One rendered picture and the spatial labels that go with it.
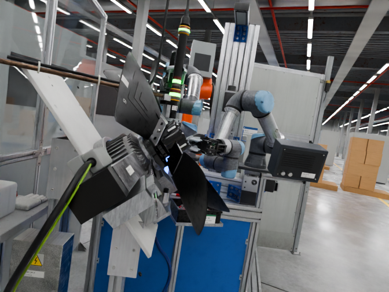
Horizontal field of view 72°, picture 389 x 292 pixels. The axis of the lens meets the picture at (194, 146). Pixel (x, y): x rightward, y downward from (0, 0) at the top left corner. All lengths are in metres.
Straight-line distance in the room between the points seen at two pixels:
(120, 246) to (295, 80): 2.59
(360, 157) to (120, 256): 8.49
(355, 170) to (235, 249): 7.72
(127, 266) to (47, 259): 0.25
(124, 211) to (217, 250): 0.96
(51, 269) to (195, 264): 0.86
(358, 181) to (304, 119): 6.17
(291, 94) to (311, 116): 0.33
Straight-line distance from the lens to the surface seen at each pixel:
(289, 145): 1.48
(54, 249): 0.97
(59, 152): 0.98
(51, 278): 1.02
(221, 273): 1.68
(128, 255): 1.01
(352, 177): 9.14
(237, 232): 1.59
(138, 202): 0.72
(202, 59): 5.17
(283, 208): 3.23
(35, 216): 1.16
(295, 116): 3.12
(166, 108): 1.05
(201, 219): 0.77
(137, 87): 0.78
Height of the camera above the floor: 1.26
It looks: 5 degrees down
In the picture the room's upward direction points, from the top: 9 degrees clockwise
